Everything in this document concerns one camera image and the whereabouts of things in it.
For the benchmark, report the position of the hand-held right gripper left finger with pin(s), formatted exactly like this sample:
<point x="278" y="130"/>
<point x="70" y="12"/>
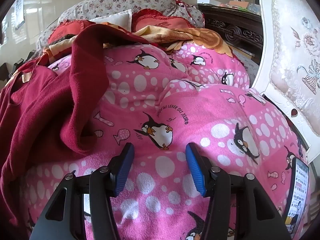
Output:
<point x="123" y="172"/>

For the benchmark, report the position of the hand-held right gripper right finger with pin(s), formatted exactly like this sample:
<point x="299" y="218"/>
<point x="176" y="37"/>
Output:
<point x="196" y="172"/>

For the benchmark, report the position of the dark red sweater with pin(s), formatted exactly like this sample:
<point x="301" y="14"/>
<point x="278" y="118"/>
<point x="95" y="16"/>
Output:
<point x="37" y="105"/>

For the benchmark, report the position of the pink penguin print blanket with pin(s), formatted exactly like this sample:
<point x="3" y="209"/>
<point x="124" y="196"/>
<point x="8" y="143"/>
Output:
<point x="200" y="110"/>

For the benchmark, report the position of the black smartphone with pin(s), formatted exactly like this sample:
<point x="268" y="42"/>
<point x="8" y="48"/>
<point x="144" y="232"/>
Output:
<point x="297" y="192"/>

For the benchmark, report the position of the orange scalloped blanket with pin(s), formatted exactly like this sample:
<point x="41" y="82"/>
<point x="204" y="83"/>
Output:
<point x="195" y="36"/>

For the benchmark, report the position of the dark carved wooden cabinet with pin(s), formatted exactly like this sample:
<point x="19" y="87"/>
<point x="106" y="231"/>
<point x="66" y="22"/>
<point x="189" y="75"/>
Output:
<point x="237" y="30"/>

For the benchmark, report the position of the white ornate upholstered chair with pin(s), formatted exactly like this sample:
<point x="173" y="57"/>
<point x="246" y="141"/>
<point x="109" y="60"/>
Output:
<point x="287" y="55"/>

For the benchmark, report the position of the black stand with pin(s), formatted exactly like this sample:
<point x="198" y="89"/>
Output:
<point x="17" y="65"/>

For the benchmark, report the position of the red ruffled cushion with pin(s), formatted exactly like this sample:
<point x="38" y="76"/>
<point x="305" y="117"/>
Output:
<point x="160" y="20"/>
<point x="60" y="32"/>

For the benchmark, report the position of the white pillow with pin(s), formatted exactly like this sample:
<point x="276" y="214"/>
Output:
<point x="117" y="18"/>

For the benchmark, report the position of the floral print quilt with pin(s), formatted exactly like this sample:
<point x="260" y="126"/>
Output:
<point x="120" y="2"/>

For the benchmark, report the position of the white flat box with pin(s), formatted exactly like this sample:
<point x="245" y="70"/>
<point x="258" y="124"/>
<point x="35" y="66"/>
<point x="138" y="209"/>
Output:
<point x="206" y="1"/>

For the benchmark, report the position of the orange cardboard box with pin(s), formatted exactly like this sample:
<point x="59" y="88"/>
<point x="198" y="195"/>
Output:
<point x="238" y="4"/>

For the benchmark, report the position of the wall calendar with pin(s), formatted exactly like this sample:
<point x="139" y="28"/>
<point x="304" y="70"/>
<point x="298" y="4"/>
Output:
<point x="18" y="10"/>

